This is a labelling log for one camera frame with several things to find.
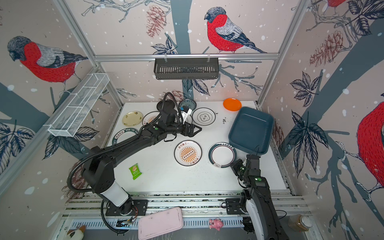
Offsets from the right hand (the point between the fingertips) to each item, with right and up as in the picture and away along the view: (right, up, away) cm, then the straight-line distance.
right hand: (230, 164), depth 84 cm
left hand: (-19, +22, -6) cm, 30 cm away
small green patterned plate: (-25, +38, +38) cm, 60 cm away
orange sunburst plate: (-55, +27, +27) cm, 67 cm away
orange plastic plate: (+10, +37, +37) cm, 53 cm away
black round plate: (-45, +36, +41) cm, 71 cm away
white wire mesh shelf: (-83, +24, -13) cm, 87 cm away
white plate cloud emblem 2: (-14, +27, +28) cm, 42 cm away
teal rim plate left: (-71, +14, +19) cm, 75 cm away
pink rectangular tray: (-37, -23, -15) cm, 46 cm away
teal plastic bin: (+19, +17, +18) cm, 31 cm away
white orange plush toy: (-73, -25, -19) cm, 80 cm away
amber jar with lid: (+25, -18, -22) cm, 38 cm away
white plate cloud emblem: (-23, +26, -11) cm, 37 cm away
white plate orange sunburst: (-25, +4, +9) cm, 27 cm away
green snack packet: (-55, -5, +1) cm, 56 cm away
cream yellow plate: (-70, +26, +29) cm, 80 cm away
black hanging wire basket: (-27, +62, +22) cm, 71 cm away
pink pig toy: (-10, -22, -17) cm, 29 cm away
